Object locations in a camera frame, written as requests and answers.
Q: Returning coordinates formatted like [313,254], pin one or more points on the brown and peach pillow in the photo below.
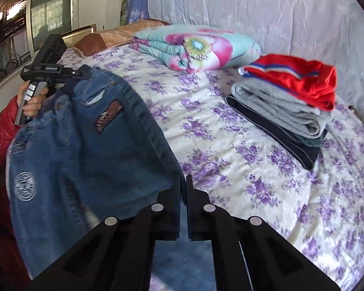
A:
[91,44]

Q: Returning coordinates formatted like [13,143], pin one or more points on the folded grey garment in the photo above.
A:
[276,109]

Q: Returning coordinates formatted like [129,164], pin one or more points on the folded teal garment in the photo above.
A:
[310,141]

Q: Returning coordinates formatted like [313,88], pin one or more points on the folded red garment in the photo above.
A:
[306,78]

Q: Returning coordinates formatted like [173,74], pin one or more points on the framed wall picture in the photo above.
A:
[9,45]

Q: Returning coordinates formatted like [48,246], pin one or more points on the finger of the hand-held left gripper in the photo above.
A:
[72,73]

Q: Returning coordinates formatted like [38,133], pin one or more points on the folded floral blanket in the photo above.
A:
[170,45]

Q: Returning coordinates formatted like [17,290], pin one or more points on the person's left forearm red sleeve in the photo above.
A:
[3,133]

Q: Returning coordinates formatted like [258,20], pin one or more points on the blue denim pants with patches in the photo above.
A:
[79,157]

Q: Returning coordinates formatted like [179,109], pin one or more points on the blue printed bag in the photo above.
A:
[138,6]

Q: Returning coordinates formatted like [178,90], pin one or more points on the glass window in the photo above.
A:
[51,6]

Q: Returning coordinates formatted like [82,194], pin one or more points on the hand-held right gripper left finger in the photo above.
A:
[166,218]

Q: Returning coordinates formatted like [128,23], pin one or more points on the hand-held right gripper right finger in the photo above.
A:
[197,218]

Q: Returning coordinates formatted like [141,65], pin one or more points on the wooden bed headboard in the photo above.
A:
[79,33]

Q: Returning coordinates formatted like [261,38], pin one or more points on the folded dark navy garment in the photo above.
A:
[291,149]

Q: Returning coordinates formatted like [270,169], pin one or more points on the person's left hand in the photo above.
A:
[36,103]

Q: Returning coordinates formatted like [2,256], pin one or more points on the white lace cover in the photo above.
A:
[261,12]

